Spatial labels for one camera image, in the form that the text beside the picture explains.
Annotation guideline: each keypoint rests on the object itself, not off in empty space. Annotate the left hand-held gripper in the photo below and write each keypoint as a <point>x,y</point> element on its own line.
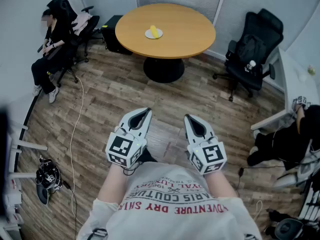
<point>120,147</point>

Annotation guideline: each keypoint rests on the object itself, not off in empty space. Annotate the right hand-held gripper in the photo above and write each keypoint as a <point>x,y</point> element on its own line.
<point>210,156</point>

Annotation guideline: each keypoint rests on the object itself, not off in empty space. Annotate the white plate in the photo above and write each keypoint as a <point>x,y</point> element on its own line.
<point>148,34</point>

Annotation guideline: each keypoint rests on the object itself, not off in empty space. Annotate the yellow banana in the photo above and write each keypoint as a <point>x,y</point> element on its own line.
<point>154,31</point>

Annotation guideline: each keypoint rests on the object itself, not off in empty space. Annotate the person's right forearm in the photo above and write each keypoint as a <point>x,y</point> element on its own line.
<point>220,184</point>

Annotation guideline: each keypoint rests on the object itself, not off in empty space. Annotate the person's left forearm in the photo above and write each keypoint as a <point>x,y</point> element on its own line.
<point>113,184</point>

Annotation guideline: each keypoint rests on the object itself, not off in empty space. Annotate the clear water bottle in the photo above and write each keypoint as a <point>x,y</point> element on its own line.
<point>250,66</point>

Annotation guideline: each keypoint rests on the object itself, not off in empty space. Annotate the black computer tower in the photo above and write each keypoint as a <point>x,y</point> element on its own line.
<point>111,37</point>

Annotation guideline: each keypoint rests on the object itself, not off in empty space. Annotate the round wooden table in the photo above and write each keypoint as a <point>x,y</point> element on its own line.
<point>175,41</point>

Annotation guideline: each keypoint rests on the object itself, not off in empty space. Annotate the person's white printed t-shirt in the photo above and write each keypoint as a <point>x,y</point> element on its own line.
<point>175,221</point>

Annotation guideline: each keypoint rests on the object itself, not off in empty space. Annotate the black bag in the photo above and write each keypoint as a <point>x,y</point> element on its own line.
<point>251,49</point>

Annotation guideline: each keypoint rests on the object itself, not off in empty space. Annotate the white desk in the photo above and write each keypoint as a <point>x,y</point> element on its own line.
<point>291,84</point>

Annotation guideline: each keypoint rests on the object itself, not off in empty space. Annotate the grey chair base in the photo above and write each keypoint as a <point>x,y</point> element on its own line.
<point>295,177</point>

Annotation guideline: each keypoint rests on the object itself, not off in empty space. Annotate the pink garment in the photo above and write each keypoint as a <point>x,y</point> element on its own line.
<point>81,24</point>

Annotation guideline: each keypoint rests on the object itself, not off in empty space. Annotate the small green bottle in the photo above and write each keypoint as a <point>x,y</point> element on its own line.
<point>311,70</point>

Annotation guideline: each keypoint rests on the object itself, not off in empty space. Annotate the white furniture frame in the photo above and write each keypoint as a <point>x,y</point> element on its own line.
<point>15,184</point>

